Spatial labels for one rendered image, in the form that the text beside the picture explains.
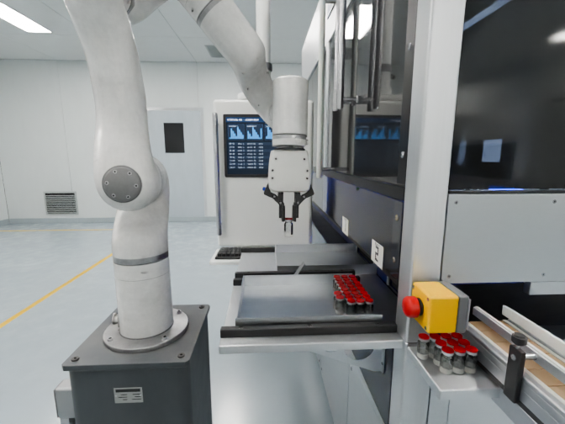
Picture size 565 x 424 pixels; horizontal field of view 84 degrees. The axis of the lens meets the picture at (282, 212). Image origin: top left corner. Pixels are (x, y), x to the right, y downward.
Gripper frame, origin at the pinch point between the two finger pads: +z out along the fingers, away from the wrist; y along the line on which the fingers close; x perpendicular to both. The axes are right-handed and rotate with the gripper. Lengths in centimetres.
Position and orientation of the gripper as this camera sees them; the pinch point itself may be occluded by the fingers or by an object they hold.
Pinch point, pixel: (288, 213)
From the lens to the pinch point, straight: 77.3
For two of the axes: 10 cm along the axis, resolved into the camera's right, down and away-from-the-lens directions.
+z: -0.1, 9.9, 1.1
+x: 0.7, 1.1, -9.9
